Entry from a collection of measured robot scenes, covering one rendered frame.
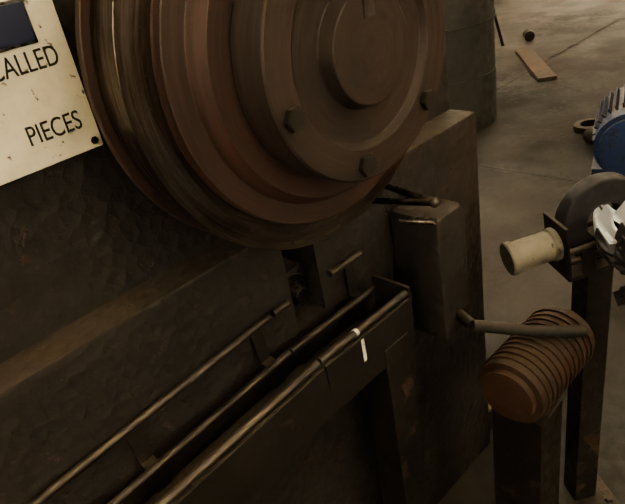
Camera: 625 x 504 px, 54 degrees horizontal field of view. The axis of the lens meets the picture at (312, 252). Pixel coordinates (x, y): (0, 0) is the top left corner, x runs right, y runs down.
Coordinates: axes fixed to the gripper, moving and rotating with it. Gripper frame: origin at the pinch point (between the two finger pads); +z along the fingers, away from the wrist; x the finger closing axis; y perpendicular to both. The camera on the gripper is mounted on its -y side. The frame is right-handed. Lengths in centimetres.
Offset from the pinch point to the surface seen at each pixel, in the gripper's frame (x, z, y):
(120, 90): 66, -15, 49
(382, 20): 40, -8, 47
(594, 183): 2.1, 1.1, 6.6
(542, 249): 11.6, -2.8, -2.1
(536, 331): 15.8, -12.1, -11.7
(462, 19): -68, 216, -79
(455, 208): 26.2, 1.1, 8.6
